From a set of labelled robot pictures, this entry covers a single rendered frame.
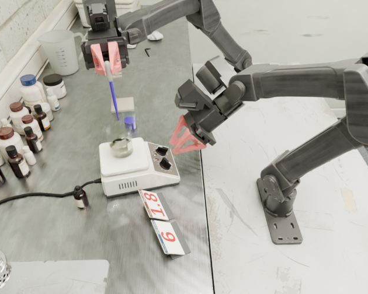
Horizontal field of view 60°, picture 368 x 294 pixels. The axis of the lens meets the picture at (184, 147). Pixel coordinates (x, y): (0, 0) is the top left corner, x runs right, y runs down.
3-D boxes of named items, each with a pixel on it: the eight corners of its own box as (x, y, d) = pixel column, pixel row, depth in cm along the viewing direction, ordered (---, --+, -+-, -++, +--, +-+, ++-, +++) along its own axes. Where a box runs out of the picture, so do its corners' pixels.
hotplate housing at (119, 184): (170, 153, 95) (169, 133, 90) (180, 185, 86) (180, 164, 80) (94, 166, 91) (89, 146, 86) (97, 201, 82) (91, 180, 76)
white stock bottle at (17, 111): (17, 126, 105) (6, 101, 98) (35, 123, 106) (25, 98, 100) (16, 136, 101) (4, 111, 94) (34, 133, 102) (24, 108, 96)
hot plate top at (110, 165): (142, 139, 88) (142, 136, 87) (150, 168, 79) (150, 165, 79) (99, 146, 86) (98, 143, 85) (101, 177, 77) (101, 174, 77)
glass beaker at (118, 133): (133, 143, 86) (129, 118, 80) (136, 159, 81) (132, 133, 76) (107, 147, 85) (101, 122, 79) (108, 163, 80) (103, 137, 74)
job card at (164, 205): (161, 192, 84) (160, 182, 81) (174, 218, 78) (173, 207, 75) (139, 199, 82) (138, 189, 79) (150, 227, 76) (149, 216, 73)
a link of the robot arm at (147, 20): (122, 28, 77) (218, -16, 87) (107, 18, 83) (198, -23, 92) (135, 70, 86) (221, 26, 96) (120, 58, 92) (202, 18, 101)
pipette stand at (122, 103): (133, 98, 118) (129, 67, 109) (134, 111, 112) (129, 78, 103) (111, 100, 117) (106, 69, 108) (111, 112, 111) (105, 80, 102)
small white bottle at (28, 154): (34, 165, 91) (28, 150, 87) (26, 165, 91) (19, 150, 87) (37, 160, 93) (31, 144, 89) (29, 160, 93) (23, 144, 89)
